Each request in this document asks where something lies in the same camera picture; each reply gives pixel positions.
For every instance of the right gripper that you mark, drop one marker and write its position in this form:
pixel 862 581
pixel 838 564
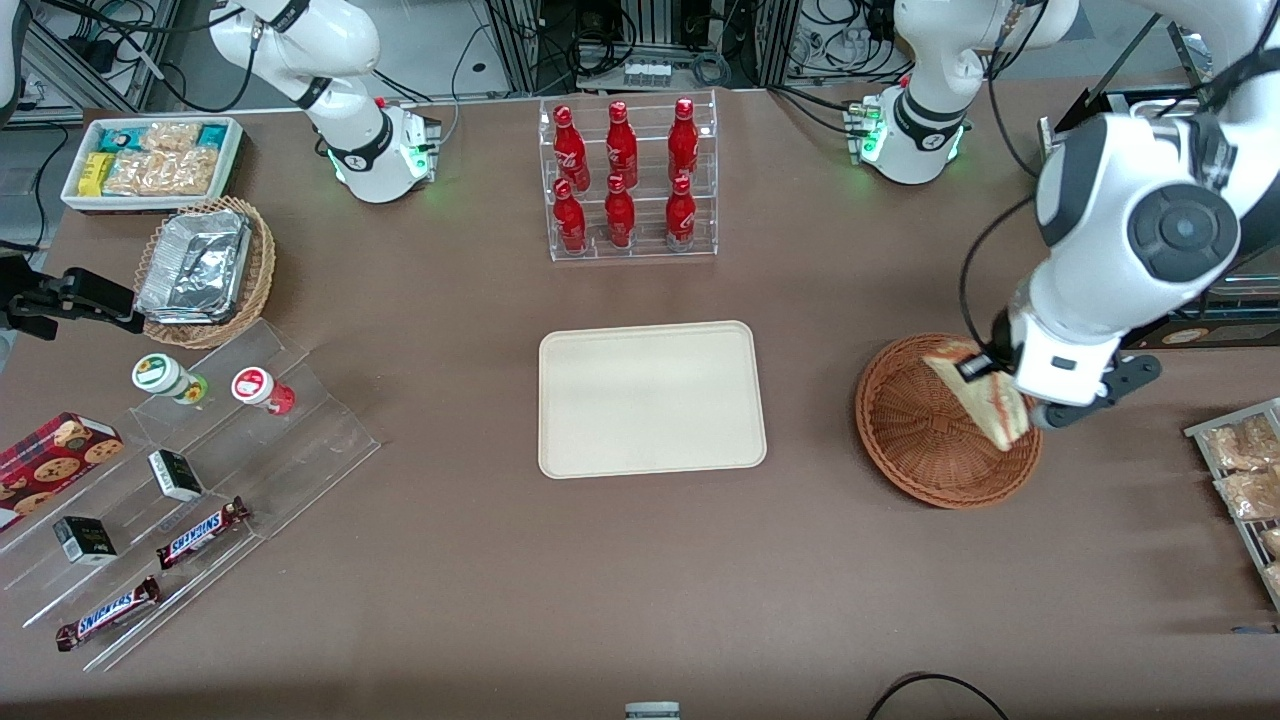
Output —
pixel 72 296

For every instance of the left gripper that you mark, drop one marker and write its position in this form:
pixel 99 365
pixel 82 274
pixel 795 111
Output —
pixel 1001 341

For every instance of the triangular sandwich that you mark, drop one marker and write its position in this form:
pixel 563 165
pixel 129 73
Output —
pixel 985 405

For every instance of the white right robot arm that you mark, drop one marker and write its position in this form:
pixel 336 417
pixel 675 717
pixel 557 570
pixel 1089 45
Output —
pixel 362 150

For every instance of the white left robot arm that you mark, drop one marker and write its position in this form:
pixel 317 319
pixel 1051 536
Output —
pixel 1110 240

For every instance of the brown wicker basket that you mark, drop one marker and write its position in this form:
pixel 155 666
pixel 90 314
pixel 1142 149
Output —
pixel 900 440

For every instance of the light wicker basket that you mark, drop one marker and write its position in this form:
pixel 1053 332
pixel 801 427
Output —
pixel 262 270

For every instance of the right snack packet tray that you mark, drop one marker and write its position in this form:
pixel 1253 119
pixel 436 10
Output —
pixel 1200 432

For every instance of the cream plastic tray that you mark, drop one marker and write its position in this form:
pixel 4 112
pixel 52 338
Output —
pixel 650 400

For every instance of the cup with green lid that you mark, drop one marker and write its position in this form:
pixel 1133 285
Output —
pixel 160 374

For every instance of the stack of foil trays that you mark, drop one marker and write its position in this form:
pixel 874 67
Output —
pixel 195 265

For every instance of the white plastic snack bin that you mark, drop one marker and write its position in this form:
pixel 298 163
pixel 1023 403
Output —
pixel 150 203

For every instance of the yellow snack packet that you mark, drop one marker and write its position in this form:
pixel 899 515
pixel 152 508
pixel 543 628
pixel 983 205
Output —
pixel 95 174

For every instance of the red cookie box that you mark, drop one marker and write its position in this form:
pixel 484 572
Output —
pixel 50 465

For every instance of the clear bag of crackers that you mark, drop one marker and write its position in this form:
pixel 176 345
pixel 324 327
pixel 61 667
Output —
pixel 165 174
pixel 172 136

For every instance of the teal snack packet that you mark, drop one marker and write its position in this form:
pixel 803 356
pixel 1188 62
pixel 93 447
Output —
pixel 118 138
pixel 212 134

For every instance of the small black box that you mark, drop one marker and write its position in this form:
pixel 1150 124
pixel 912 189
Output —
pixel 176 475
pixel 84 541

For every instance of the cup with red lid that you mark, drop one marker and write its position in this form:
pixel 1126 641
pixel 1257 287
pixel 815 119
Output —
pixel 255 386

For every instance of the Snickers bar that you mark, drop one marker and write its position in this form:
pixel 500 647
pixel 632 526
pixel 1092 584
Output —
pixel 105 614
pixel 200 533

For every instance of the clear acrylic stepped stand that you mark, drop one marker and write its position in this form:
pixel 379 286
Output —
pixel 300 450

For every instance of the clear bag of pastries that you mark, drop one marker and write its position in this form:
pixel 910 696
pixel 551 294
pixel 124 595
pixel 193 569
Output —
pixel 1273 580
pixel 1245 445
pixel 1250 495
pixel 1271 542

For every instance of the stainless steel pan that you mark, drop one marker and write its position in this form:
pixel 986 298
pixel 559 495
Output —
pixel 1150 100

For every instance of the red cola bottle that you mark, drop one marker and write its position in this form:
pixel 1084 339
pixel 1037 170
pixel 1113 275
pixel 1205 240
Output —
pixel 680 217
pixel 619 217
pixel 569 220
pixel 569 145
pixel 621 145
pixel 683 140

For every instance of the clear acrylic bottle rack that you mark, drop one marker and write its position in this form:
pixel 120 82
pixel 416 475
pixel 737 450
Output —
pixel 648 250

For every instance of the white power strip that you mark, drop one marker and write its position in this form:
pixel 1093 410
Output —
pixel 647 73

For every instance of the small grey white object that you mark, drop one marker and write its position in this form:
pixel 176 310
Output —
pixel 652 711

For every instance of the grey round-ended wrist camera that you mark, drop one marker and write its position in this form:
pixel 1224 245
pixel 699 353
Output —
pixel 1105 388

